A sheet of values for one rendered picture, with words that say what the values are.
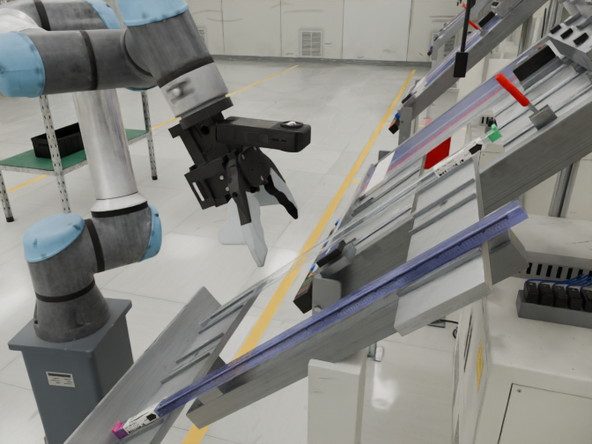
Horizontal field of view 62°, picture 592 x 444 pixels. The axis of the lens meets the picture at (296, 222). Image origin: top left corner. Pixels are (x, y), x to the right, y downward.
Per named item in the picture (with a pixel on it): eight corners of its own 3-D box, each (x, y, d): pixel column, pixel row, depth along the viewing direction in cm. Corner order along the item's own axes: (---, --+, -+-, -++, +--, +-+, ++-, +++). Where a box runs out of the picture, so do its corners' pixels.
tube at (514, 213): (119, 440, 58) (113, 432, 57) (126, 430, 59) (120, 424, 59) (529, 218, 34) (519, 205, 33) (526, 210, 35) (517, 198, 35)
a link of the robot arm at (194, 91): (224, 59, 63) (194, 67, 56) (240, 92, 64) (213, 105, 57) (179, 84, 66) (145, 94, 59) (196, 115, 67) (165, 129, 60)
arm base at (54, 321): (18, 339, 101) (7, 298, 97) (60, 298, 115) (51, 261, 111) (88, 345, 99) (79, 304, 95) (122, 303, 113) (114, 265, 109)
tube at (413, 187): (501, 134, 54) (496, 125, 54) (503, 136, 53) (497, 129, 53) (208, 323, 78) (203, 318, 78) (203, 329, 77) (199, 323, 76)
